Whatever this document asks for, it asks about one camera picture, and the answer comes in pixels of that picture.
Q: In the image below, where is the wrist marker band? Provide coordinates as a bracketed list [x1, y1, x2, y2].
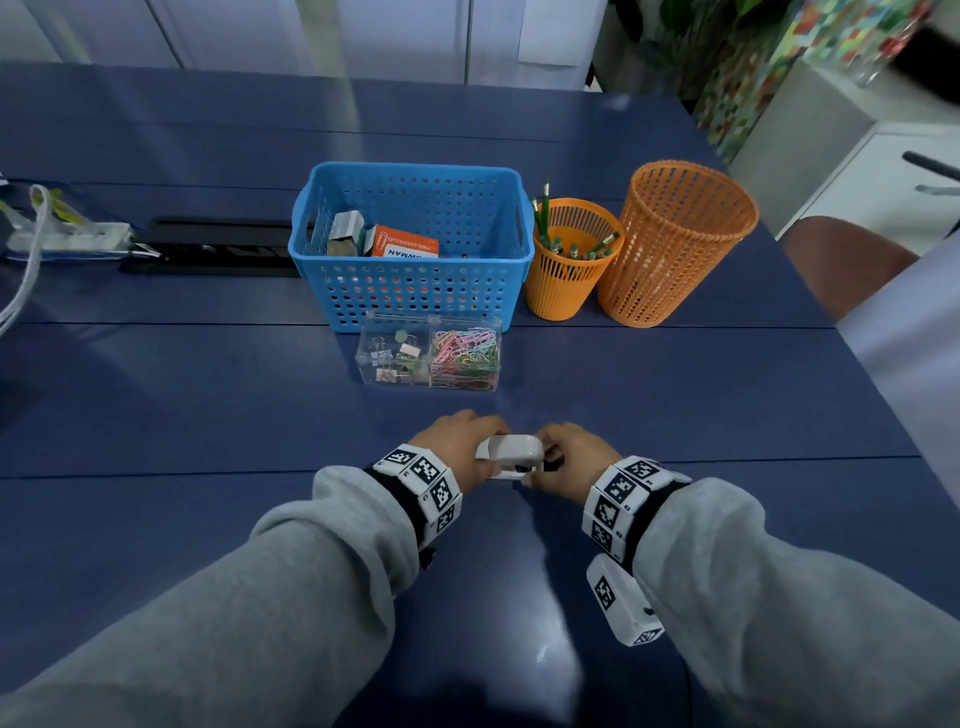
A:
[365, 444, 463, 552]
[582, 455, 693, 565]

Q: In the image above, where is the bunch of green pencils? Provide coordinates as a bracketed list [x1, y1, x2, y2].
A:
[531, 181, 621, 261]

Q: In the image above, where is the white cabinet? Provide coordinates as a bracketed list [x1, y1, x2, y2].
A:
[729, 60, 960, 256]

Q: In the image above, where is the blue plastic basket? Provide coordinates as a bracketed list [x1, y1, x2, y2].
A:
[288, 161, 536, 334]

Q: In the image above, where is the person's right forearm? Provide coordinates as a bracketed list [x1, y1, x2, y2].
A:
[633, 477, 960, 728]

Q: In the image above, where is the small orange mesh pen cup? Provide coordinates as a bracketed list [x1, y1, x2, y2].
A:
[523, 198, 626, 323]

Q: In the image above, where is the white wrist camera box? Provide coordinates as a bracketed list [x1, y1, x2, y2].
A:
[585, 553, 666, 648]

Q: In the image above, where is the left wrist marker band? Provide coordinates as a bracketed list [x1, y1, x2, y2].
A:
[365, 444, 463, 552]

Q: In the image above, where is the person's right hand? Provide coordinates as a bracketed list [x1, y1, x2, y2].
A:
[522, 423, 623, 506]

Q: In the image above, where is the pile of colourful paper clips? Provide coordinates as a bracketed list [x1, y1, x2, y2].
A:
[429, 327, 501, 392]

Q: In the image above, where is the pile of binder clips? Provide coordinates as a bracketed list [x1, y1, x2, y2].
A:
[361, 328, 429, 385]

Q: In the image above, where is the person's left hand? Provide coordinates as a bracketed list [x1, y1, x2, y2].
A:
[408, 409, 512, 495]

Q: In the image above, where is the person's left forearm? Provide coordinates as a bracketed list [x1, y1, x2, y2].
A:
[0, 465, 420, 728]

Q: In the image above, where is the clear plastic organizer box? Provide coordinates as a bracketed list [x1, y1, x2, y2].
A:
[354, 311, 504, 393]

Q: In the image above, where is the small white box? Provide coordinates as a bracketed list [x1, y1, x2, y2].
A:
[327, 210, 366, 258]

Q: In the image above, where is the orange paper clip box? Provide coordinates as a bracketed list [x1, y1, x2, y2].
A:
[363, 224, 441, 260]

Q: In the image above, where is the right wrist marker band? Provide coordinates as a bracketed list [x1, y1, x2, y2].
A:
[582, 455, 693, 565]

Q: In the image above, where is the white power strip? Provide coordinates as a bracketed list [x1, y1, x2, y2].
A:
[4, 221, 134, 257]

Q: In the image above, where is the white cable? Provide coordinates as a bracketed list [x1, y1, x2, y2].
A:
[0, 184, 52, 337]

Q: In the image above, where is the colourful mosaic panel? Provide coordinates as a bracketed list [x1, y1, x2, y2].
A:
[693, 0, 935, 165]

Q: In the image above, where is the white stapler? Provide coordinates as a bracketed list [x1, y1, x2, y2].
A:
[475, 433, 565, 482]

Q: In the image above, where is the large orange mesh cup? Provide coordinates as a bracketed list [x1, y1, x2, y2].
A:
[597, 159, 761, 330]

